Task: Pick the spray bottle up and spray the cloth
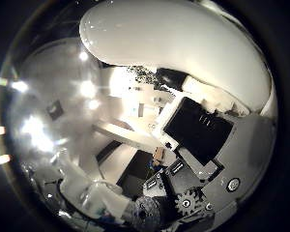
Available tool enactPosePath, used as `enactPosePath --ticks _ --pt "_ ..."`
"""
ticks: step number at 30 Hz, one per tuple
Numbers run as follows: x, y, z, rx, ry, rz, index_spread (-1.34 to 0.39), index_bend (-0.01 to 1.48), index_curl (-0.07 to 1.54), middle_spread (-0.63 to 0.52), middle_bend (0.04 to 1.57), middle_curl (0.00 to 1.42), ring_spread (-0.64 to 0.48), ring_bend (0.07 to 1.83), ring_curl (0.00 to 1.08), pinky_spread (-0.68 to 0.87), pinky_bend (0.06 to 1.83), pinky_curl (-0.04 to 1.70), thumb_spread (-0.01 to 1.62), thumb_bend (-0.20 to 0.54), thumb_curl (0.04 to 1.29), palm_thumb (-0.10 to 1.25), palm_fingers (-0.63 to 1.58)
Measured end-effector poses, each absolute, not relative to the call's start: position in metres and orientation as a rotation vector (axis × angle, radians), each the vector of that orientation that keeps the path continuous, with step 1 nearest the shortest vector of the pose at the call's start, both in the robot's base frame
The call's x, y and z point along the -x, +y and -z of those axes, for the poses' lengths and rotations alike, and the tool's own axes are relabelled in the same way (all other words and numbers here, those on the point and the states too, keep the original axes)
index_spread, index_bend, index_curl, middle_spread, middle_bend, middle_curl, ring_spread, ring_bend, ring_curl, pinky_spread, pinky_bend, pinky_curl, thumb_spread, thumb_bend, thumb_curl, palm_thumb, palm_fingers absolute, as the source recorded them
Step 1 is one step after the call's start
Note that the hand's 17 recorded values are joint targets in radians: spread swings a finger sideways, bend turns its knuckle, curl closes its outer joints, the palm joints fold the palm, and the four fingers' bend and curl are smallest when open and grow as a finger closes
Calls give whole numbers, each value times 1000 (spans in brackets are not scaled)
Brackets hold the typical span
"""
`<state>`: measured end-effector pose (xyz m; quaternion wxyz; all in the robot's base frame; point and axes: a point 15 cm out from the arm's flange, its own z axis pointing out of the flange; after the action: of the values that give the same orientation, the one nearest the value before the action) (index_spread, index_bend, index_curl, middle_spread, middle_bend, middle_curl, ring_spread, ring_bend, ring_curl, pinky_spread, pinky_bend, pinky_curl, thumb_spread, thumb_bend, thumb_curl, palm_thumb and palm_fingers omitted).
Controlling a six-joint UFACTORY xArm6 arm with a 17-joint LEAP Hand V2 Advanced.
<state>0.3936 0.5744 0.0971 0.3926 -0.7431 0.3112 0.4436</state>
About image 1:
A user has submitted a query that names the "leafy potted plant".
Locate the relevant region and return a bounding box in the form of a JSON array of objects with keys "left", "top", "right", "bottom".
[{"left": 127, "top": 65, "right": 160, "bottom": 85}]

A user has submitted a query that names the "white bulky equipment casing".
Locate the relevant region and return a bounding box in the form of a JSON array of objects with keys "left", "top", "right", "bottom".
[{"left": 58, "top": 154, "right": 131, "bottom": 224}]

